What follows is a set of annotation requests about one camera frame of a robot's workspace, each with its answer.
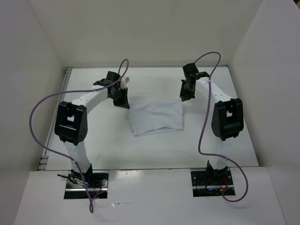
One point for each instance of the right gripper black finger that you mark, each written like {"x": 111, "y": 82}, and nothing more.
{"x": 183, "y": 93}
{"x": 189, "y": 95}

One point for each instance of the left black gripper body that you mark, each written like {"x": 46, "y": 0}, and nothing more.
{"x": 115, "y": 94}

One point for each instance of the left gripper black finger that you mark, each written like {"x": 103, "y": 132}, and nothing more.
{"x": 118, "y": 103}
{"x": 124, "y": 98}

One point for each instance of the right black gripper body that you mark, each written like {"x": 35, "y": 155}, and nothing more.
{"x": 187, "y": 85}

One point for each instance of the white skirt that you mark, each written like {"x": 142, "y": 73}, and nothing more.
{"x": 156, "y": 117}

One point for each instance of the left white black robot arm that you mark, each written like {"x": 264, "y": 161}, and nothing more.
{"x": 71, "y": 124}

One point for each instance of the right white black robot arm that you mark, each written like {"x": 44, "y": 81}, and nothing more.
{"x": 224, "y": 119}

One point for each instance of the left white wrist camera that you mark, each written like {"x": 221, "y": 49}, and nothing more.
{"x": 123, "y": 83}

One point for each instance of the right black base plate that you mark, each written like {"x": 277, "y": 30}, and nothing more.
{"x": 202, "y": 187}

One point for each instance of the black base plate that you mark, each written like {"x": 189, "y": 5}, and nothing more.
{"x": 97, "y": 188}
{"x": 202, "y": 187}

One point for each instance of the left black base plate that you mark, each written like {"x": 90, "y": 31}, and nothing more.
{"x": 97, "y": 188}

